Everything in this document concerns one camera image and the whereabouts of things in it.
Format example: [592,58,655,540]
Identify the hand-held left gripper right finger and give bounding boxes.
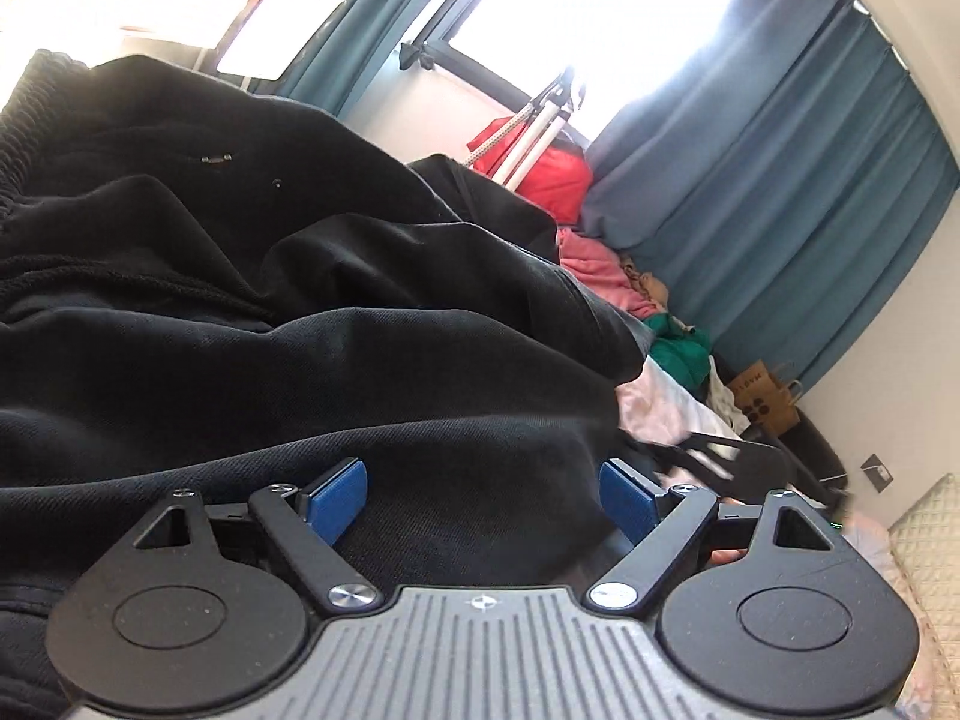
[589,457,841,616]

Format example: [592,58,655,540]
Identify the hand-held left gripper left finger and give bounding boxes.
[131,456,383,616]

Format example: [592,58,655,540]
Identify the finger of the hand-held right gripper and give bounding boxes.
[619,427,792,500]

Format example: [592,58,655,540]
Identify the black pants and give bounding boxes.
[0,49,661,720]

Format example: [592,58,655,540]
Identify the black container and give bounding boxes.
[746,418,852,500]

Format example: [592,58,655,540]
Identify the brown paper bag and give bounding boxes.
[724,358,805,437]

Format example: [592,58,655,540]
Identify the white garment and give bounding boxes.
[706,373,752,432]

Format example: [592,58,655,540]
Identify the green garment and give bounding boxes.
[646,311,715,395]

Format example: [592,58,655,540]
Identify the beige quilted mattress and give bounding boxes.
[883,471,960,695]

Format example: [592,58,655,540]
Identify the tan garment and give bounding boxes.
[619,259,672,305]

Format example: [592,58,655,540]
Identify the pink garment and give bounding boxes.
[556,227,670,318]

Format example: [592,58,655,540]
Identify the teal window curtain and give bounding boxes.
[581,0,960,395]
[274,0,530,121]

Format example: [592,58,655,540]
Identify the red bag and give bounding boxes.
[466,116,595,227]

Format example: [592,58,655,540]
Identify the white tripod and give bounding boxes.
[465,67,587,192]

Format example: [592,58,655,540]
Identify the window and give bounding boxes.
[401,0,762,147]

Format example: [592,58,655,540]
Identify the white chair back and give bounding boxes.
[216,0,351,82]

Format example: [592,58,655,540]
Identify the white desk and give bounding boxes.
[112,15,252,72]

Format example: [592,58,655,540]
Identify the wall socket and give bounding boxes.
[861,453,895,494]

